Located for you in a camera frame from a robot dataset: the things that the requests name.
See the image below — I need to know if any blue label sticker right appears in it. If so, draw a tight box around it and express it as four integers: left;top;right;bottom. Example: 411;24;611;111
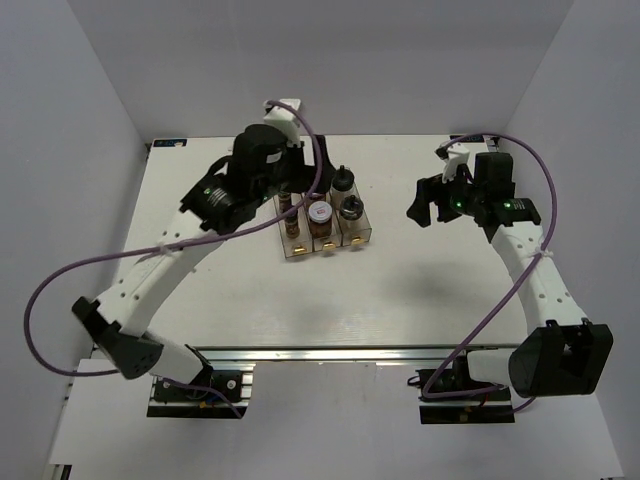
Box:
449;135;485;143

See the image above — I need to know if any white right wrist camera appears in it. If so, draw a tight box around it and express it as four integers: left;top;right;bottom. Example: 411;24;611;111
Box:
435;140;470;183

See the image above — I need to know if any middle clear organizer bin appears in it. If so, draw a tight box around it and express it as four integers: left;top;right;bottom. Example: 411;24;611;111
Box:
303;194;339;252

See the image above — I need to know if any right clear organizer bin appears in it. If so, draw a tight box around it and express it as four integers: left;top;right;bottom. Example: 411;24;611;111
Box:
331;183;372;247

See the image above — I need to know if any white salt shaker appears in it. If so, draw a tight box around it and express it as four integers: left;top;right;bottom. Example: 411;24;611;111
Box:
330;165;355;208
339;195;364;222

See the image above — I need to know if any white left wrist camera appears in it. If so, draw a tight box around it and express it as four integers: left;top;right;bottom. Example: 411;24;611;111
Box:
263;102;302;147

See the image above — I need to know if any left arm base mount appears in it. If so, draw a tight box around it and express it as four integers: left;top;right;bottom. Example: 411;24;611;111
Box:
146;361;255;420

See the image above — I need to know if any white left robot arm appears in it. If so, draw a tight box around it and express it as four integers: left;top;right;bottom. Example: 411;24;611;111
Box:
72;124;335;399

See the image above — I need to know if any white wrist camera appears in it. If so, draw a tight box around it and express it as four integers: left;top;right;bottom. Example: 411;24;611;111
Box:
435;140;470;183
263;102;302;147

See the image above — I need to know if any blue label sticker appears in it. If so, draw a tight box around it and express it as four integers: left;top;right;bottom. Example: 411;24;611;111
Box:
152;138;187;148
449;135;485;143

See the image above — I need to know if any aluminium table edge rail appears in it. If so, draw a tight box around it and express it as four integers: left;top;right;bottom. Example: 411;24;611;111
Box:
92;344;516;364

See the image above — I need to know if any clear organizer bin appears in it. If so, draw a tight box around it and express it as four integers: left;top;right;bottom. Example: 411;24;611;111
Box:
273;193;313;259
303;194;339;252
331;183;372;247

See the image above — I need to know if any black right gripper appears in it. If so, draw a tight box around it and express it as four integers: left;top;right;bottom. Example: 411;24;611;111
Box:
407;164;484;228

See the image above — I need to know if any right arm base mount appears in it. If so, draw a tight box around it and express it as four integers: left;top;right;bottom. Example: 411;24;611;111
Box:
406;368;515;425

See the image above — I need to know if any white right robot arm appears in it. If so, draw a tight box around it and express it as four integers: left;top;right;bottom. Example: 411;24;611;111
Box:
407;143;613;399

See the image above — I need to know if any blue label sticker left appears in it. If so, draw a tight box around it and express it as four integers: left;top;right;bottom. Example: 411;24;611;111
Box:
152;138;187;148

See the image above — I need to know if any small black-cap spice bottle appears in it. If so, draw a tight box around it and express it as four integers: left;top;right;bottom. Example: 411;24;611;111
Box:
284;211;300;239

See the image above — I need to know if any left clear organizer bin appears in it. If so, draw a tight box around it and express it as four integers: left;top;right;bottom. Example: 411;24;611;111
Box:
273;193;313;259

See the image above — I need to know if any brown jar white lid front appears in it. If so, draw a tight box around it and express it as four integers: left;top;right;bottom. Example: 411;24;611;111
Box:
307;201;333;239

